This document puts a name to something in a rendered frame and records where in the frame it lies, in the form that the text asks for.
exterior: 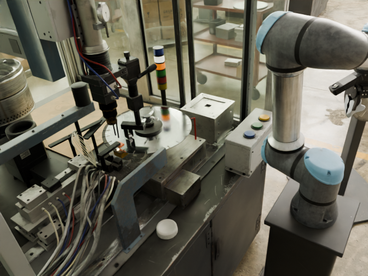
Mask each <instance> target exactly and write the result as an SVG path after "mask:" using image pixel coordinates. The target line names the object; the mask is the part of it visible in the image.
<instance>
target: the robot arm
mask: <svg viewBox="0 0 368 276"><path fill-rule="evenodd" d="M256 48H257V50H258V51H259V52H260V53H261V54H263V55H265V56H266V68H267V69H268V70H270V71H271V72H272V132H271V133H270V134H269V135H268V136H267V137H266V138H265V139H264V141H263V145H262V146H261V157H262V159H263V160H264V161H265V162H266V163H267V164H268V165H269V166H271V167H272V168H275V169H277V170H278V171H280V172H281V173H283V174H285V175H286V176H288V177H290V178H291V179H293V180H295V181H296V182H298V183H299V184H300V186H299V190H298V191H297V192H296V194H295V195H294V197H293V198H292V200H291V204H290V211H291V213H292V215H293V217H294V218H295V219H296V220H297V221H298V222H299V223H301V224H303V225H305V226H307V227H311V228H317V229H322V228H328V227H330V226H332V225H333V224H334V223H335V222H336V220H337V217H338V207H337V201H336V198H337V195H338V191H339V188H340V185H341V181H342V180H343V176H344V163H343V160H342V158H341V157H340V156H339V155H338V154H337V153H335V152H334V151H332V150H330V149H327V148H323V149H322V148H320V147H313V148H308V147H306V146H305V145H304V141H305V138H304V135H303V134H302V133H301V132H300V129H301V109H302V90H303V71H304V70H305V69H307V68H308V67H309V68H315V69H321V70H354V71H355V72H353V73H351V74H349V75H348V76H346V77H344V78H342V79H341V80H339V81H338V82H336V83H334V84H332V85H331V86H329V90H330V92H331V93H332V94H334V95H335V96H336V95H338V94H340V93H342V92H344V91H345V92H344V109H345V113H346V116H347V117H348V118H350V117H351V116H352V115H353V114H354V113H357V112H360V111H363V110H364V109H365V106H364V105H362V104H361V102H362V100H361V98H368V23H366V24H365V25H364V27H363V29H362V30H361V31H359V30H355V29H353V28H351V27H348V26H345V25H343V24H340V23H338V22H335V21H332V20H330V19H324V18H318V17H314V16H308V15H302V14H296V13H293V12H291V11H276V12H273V13H272V14H270V15H269V16H268V17H266V19H265V20H264V21H263V23H262V25H261V26H260V28H259V30H258V33H257V36H256Z"/></svg>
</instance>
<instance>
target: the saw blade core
mask: <svg viewBox="0 0 368 276"><path fill-rule="evenodd" d="M151 111H154V112H153V113H152V114H151V117H156V118H159V120H161V121H162V123H163V128H162V130H161V131H160V132H158V133H156V134H154V135H148V136H143V135H139V134H137V133H136V132H135V131H134V130H133V134H134V136H133V137H132V138H130V139H127V138H126V137H125V135H124V130H123V129H121V126H120V125H121V123H122V121H129V122H135V118H134V111H129V112H127V113H124V114H123V115H121V116H119V117H117V124H118V132H119V138H118V135H117V128H116V124H115V125H114V128H115V131H116V136H115V134H114V130H113V126H112V125H109V126H108V127H107V129H106V132H105V133H109V134H105V137H106V140H107V142H108V143H109V144H110V145H111V144H113V143H114V142H116V141H119V142H122V143H124V144H125V145H124V146H123V147H122V148H118V147H117V148H116V149H119V150H120V151H122V152H125V153H131V154H133V153H134V154H145V153H146V154H150V153H155V152H156V151H157V150H159V149H160V148H161V147H165V148H166V150H168V149H169V148H172V147H174V146H176V145H178V144H179V143H181V142H182V141H183V140H184V139H185V138H186V137H187V136H188V135H189V134H190V132H191V128H192V124H191V121H190V119H189V118H188V116H187V115H185V114H184V113H183V112H181V111H178V110H176V109H173V108H168V107H144V108H142V109H141V110H140V115H142V116H143V115H144V114H147V113H148V114H149V113H150V112H151ZM134 151H135V152H134Z"/></svg>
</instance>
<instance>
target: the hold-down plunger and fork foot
mask: <svg viewBox="0 0 368 276"><path fill-rule="evenodd" d="M134 118H135V122H129V121H122V123H121V125H120V126H121V129H123V130H124V135H125V137H126V138H127V139H129V133H131V134H132V137H133V136H134V134H133V130H144V129H145V127H146V125H145V122H142V121H141V115H140V110H139V111H136V112H134ZM128 130H129V133H128Z"/></svg>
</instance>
